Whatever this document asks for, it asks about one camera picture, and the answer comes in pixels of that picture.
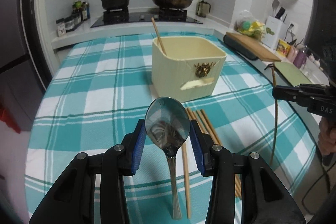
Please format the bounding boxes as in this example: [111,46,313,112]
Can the silver metal spoon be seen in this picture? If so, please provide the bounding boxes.
[145,97,191,220]

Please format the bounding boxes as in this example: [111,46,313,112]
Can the right hand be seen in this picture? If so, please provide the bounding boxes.
[318,117,336,156]

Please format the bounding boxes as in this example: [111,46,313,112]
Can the green mat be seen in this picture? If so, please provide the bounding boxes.
[274,62,311,86]

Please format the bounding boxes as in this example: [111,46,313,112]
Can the yellow snack box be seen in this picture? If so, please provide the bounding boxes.
[276,39,291,57]

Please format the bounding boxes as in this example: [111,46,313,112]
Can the white knife block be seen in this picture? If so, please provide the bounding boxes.
[261,15,286,50]

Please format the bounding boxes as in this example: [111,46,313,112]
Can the wooden cutting board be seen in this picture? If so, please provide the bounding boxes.
[226,32,281,62]

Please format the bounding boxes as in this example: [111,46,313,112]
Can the cream utensil holder box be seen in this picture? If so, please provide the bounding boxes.
[151,36,227,102]

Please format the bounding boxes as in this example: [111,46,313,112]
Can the bag of colourful sponges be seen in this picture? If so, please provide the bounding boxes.
[235,10,275,41]

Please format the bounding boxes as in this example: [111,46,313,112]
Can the grey refrigerator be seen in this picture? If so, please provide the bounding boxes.
[1,0,51,131]

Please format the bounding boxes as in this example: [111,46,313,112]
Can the black gas stove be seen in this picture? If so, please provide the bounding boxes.
[91,8,203,28]

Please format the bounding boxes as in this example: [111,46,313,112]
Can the spice jar rack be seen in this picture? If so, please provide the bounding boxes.
[56,12,81,37]

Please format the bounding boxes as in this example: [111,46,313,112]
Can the glass kettle jar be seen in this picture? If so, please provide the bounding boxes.
[195,0,211,18]

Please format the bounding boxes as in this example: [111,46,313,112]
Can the sauce bottles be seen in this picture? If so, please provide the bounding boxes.
[73,0,91,21]

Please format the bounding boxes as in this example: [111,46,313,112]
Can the black pot orange lid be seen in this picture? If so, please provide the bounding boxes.
[100,0,130,11]

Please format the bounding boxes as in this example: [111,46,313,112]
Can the black wok glass lid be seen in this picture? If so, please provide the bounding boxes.
[152,0,193,9]

